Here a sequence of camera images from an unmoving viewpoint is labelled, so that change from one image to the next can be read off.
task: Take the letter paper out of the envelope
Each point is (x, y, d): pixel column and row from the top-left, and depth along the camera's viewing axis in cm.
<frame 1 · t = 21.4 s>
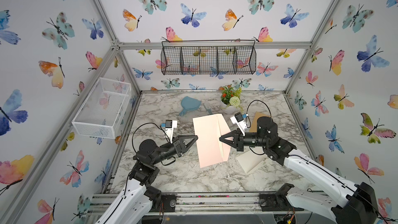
left hand: (197, 139, 64), fingers closed
right hand: (222, 139, 66), fingers closed
pink envelope: (212, 151, 67), point 25 cm above the table
cream white envelope: (249, 160, 88), point 2 cm above the table
white pot with artificial plant: (230, 101, 97), point 16 cm above the table
teal plastic dustpan: (189, 103, 118), on the table

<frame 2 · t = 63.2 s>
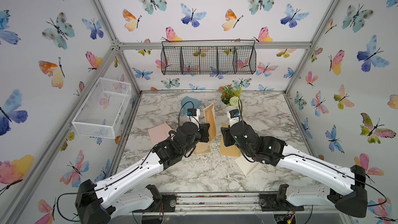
left hand: (211, 125, 71), fingers closed
right hand: (225, 127, 70), fingers open
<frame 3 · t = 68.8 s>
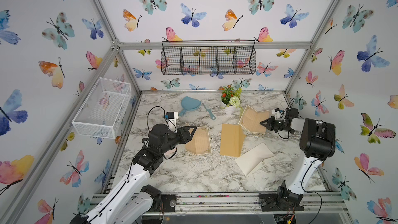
left hand: (194, 127, 72), fingers open
right hand: (263, 121, 100), fingers closed
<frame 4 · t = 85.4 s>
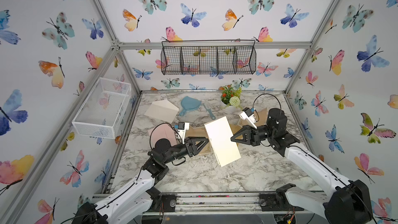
left hand: (207, 141, 68), fingers open
right hand: (235, 141, 63), fingers closed
beige lined letter paper: (219, 133, 64), point 32 cm above the table
